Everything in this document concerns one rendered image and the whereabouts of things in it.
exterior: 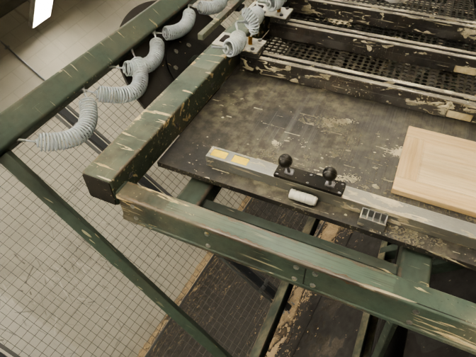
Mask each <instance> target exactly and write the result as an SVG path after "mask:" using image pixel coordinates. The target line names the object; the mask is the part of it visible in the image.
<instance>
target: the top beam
mask: <svg viewBox="0 0 476 357"><path fill-rule="evenodd" d="M243 20H244V17H243V16H242V15H240V16H239V17H238V18H237V19H236V20H235V21H234V22H233V23H232V24H231V25H230V26H229V27H228V28H227V29H226V30H225V31H224V32H225V33H232V32H233V31H235V30H237V29H236V26H235V23H237V21H243ZM269 25H270V16H264V19H263V21H262V23H261V24H260V27H259V33H258V34H256V35H252V38H256V39H259V38H262V37H263V36H264V35H265V34H266V33H267V31H268V30H269ZM237 26H238V29H239V30H242V31H244V32H245V33H246V36H247V37H249V36H250V35H251V33H250V32H249V29H248V28H247V27H246V26H245V24H244V23H237ZM212 45H213V44H211V45H210V46H209V47H208V48H207V49H206V50H205V51H204V52H203V53H202V54H201V55H200V56H198V57H197V58H196V59H195V60H194V61H193V62H192V63H191V64H190V65H189V66H188V67H187V68H186V69H185V70H184V71H183V72H182V73H181V74H180V75H179V76H178V77H177V78H176V79H175V80H174V81H173V82H172V83H171V84H170V85H169V86H168V87H167V88H166V89H165V90H164V91H163V92H162V93H161V94H160V95H159V96H158V97H157V98H156V99H155V100H154V101H153V102H152V103H151V104H150V105H149V106H148V107H147V108H146V109H145V110H144V111H143V112H142V113H141V114H139V115H138V116H137V117H136V118H135V119H134V120H133V121H132V122H131V123H130V124H129V125H128V126H127V127H126V128H125V129H124V130H123V131H122V132H121V133H120V134H119V135H118V136H117V137H116V138H115V139H114V140H113V141H112V142H111V143H110V144H109V145H108V146H107V147H106V148H105V149H104V150H103V151H102V152H101V153H100V154H99V155H98V156H97V157H96V158H95V159H94V160H93V161H92V162H91V163H90V164H89V165H88V166H87V167H86V168H85V169H84V170H83V171H82V176H83V178H84V181H85V183H86V186H87V188H88V190H89V193H90V195H91V196H93V197H95V198H98V199H100V200H104V201H106V202H108V203H111V204H114V205H119V204H120V201H119V199H117V198H116V196H115V195H116V193H115V192H116V191H117V190H118V189H119V188H120V187H121V186H122V184H123V183H124V182H125V181H129V182H131V183H135V184H137V183H138V182H139V180H140V179H141V178H142V177H143V176H144V175H145V174H146V173H147V171H148V170H149V169H150V168H151V167H152V165H153V164H154V163H155V162H156V160H158V158H160V156H161V155H162V154H163V153H164V151H165V150H166V149H167V148H168V147H169V145H170V144H171V143H172V142H173V141H174V140H175V139H176V138H177V137H178V135H179V134H180V133H181V132H182V130H183V129H184V128H185V127H186V126H187V124H189V123H190V121H191V120H192V119H193V118H194V117H195V115H196V114H197V113H198V112H199V110H200V109H201V108H202V107H203V106H204V105H205V104H206V103H207V102H208V100H209V99H210V98H211V97H212V95H213V94H214V93H215V92H216V91H217V90H218V89H219V88H220V86H221V85H222V84H223V83H224V82H225V80H226V79H227V78H228V77H229V75H230V74H231V73H232V72H233V71H234V70H235V69H236V68H237V66H238V65H239V64H240V55H241V53H239V54H238V55H236V56H234V57H228V56H226V54H225V53H224V52H223V50H222V49H217V48H212ZM215 46H217V45H215Z"/></svg>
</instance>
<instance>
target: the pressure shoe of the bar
mask: <svg viewBox="0 0 476 357"><path fill-rule="evenodd" d="M446 117H449V118H455V119H458V120H464V121H468V122H470V121H471V120H472V117H473V115H468V114H464V113H459V112H455V111H451V110H447V113H446Z"/></svg>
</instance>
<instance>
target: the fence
mask: <svg viewBox="0 0 476 357"><path fill-rule="evenodd" d="M214 149H217V150H220V151H223V152H227V153H229V154H228V155H227V157H226V158H225V159H222V158H219V157H215V156H213V155H210V154H211V153H212V151H213V150H214ZM234 155H237V156H239V157H244V158H246V159H250V160H249V162H248V163H247V165H246V166H245V165H242V164H238V163H236V162H233V161H231V160H232V158H233V157H234ZM206 164H207V165H208V166H212V167H215V168H217V169H222V170H224V171H228V172H230V173H233V174H237V175H240V176H243V177H246V178H249V179H253V180H255V181H259V182H262V183H266V184H268V185H271V186H275V187H278V188H282V189H284V190H287V191H290V189H295V190H297V191H302V192H304V193H307V194H311V195H314V196H317V197H318V200H320V201H322V202H325V203H329V204H332V205H335V206H338V207H341V208H345V209H347V210H351V211H354V212H357V213H361V210H362V208H367V209H370V210H374V211H377V212H379V213H383V214H386V215H389V216H388V218H387V222H389V223H392V224H395V225H399V226H401V227H406V228H408V229H411V230H414V231H417V232H421V233H424V234H427V235H430V236H433V237H437V238H439V239H443V240H446V241H449V242H452V243H455V244H459V245H462V246H464V247H468V248H471V249H475V250H476V224H473V223H471V222H466V221H464V220H459V219H456V218H454V217H449V216H447V215H442V214H440V213H437V212H433V211H430V210H426V209H423V208H419V207H416V206H413V205H409V204H406V203H402V202H399V201H397V200H393V199H390V198H386V197H382V196H380V195H376V194H373V193H369V192H366V191H362V190H359V189H357V188H352V187H350V186H345V189H344V192H343V194H342V197H339V196H336V195H332V194H330V193H325V192H323V191H318V190H316V189H313V188H309V187H307V186H303V185H300V184H297V183H293V182H290V181H286V180H284V179H281V178H277V177H275V176H273V174H274V172H275V170H276V169H277V167H278V165H276V164H272V163H268V162H266V161H261V160H259V159H255V158H252V157H248V156H245V155H243V154H238V153H236V152H231V151H228V150H226V149H221V148H219V147H214V146H212V148H211V149H210V151H209V152H208V153H207V154H206Z"/></svg>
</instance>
